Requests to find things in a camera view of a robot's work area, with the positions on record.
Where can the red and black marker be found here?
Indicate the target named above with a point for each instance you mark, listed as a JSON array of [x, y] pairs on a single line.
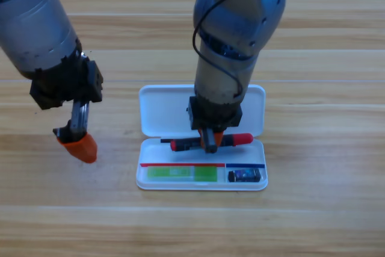
[[240, 138]]

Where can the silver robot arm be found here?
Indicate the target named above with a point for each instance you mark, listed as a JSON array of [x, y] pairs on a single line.
[[33, 22], [234, 28]]

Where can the white Unitree pencil case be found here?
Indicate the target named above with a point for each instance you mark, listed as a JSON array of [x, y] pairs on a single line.
[[168, 109]]

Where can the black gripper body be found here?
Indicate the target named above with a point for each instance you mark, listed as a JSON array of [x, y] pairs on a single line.
[[213, 115], [66, 85]]

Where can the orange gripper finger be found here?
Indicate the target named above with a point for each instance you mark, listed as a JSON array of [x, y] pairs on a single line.
[[219, 138], [82, 148]]

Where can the dark blue eraser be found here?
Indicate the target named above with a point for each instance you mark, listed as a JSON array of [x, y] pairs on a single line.
[[243, 175]]

